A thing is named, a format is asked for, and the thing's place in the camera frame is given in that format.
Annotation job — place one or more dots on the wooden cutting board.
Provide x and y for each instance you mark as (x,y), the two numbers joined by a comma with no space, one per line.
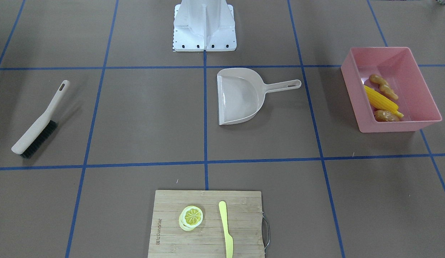
(245,221)

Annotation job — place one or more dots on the pink plastic bin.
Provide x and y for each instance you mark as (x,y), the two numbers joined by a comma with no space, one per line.
(398,67)

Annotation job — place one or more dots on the brown toy potato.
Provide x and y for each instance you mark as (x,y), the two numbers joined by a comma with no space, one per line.
(385,116)

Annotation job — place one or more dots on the beige plastic dustpan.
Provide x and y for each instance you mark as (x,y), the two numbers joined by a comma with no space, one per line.
(242,92)

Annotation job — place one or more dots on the yellow plastic knife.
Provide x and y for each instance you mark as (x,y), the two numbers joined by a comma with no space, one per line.
(228,239)

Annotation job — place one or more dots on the yellow toy corn cob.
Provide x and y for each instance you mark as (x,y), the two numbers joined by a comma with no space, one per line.
(381,102)

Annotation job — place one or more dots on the yellow lemon slice toy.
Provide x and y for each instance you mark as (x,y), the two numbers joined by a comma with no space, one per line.
(190,218)

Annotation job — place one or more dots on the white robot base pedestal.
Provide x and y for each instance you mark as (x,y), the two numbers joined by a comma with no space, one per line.
(204,25)

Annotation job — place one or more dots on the beige hand brush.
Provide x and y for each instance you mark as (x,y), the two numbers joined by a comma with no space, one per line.
(42,128)

